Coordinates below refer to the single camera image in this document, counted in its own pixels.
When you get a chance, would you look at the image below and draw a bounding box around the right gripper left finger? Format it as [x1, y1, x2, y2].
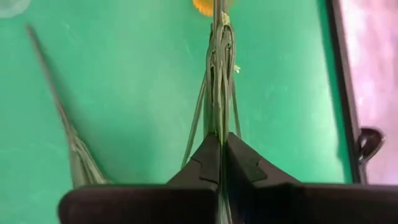
[58, 133, 221, 224]

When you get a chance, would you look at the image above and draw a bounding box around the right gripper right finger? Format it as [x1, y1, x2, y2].
[225, 131, 398, 224]

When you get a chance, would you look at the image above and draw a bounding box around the yellow glass vase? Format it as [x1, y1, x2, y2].
[192, 0, 234, 18]

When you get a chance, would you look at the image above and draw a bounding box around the clear glass vase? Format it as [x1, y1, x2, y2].
[0, 0, 32, 19]

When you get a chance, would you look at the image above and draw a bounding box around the green table mat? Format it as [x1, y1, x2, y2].
[0, 0, 354, 224]

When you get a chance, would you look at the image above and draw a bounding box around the wooden table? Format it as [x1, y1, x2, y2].
[338, 0, 398, 186]

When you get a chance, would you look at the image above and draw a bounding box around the black frame hook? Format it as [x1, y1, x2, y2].
[356, 126, 386, 166]

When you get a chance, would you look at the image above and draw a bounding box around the black table frame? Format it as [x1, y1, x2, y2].
[325, 0, 369, 185]

